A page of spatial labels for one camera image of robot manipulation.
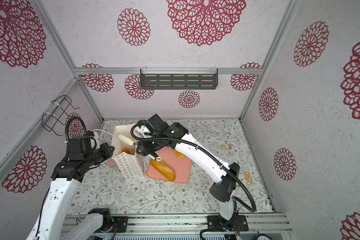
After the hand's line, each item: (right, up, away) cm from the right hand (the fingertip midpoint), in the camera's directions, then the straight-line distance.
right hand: (139, 147), depth 68 cm
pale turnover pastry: (-14, -4, +21) cm, 25 cm away
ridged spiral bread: (+18, -8, +29) cm, 35 cm away
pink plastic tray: (+20, -16, +29) cm, 38 cm away
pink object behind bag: (-15, -8, +4) cm, 17 cm away
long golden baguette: (+8, -15, +22) cm, 28 cm away
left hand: (-14, -2, +6) cm, 15 cm away
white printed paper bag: (-7, -12, +12) cm, 18 cm away
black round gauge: (+56, -41, +1) cm, 69 cm away
